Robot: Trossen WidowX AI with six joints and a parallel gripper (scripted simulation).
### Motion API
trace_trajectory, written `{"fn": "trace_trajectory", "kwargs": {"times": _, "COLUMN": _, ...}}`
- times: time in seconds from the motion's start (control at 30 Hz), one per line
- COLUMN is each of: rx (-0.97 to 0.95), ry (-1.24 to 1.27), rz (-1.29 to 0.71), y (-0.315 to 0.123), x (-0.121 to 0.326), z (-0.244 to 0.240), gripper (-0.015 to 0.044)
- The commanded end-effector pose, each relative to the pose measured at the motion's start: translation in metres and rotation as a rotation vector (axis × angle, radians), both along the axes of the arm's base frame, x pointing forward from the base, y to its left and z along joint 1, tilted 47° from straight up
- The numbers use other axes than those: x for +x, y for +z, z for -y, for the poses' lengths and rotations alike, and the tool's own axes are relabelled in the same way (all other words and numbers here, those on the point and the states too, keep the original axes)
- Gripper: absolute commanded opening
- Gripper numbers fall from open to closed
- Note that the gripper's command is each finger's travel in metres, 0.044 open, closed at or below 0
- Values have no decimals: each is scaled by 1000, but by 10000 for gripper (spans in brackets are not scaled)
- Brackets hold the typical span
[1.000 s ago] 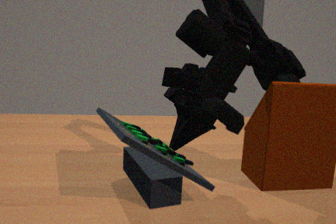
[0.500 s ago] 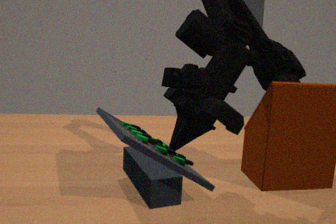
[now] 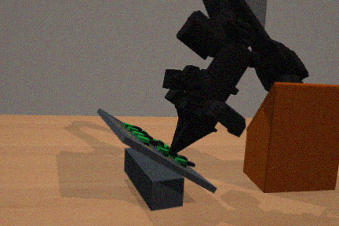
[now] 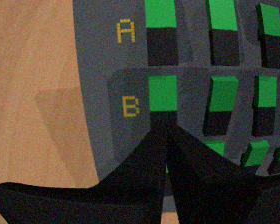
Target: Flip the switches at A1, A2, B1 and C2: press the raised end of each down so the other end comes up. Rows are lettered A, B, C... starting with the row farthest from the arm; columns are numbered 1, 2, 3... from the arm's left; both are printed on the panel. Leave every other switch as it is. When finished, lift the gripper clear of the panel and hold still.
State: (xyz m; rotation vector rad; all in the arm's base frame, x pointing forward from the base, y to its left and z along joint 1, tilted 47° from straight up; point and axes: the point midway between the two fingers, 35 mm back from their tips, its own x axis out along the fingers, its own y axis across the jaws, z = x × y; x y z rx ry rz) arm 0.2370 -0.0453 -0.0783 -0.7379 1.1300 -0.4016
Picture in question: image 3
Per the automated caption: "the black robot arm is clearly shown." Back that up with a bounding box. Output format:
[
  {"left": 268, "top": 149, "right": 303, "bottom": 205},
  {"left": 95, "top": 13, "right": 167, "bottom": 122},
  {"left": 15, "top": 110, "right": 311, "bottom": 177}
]
[{"left": 162, "top": 0, "right": 309, "bottom": 100}]

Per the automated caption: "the dark grey switch panel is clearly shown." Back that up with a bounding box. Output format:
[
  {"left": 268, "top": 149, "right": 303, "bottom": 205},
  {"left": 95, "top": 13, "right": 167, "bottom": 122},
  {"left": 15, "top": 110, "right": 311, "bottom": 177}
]
[{"left": 97, "top": 109, "right": 217, "bottom": 211}]

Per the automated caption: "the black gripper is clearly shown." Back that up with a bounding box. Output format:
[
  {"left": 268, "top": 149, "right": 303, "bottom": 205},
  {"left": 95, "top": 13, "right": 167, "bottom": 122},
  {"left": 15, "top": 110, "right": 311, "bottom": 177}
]
[{"left": 165, "top": 64, "right": 246, "bottom": 154}]

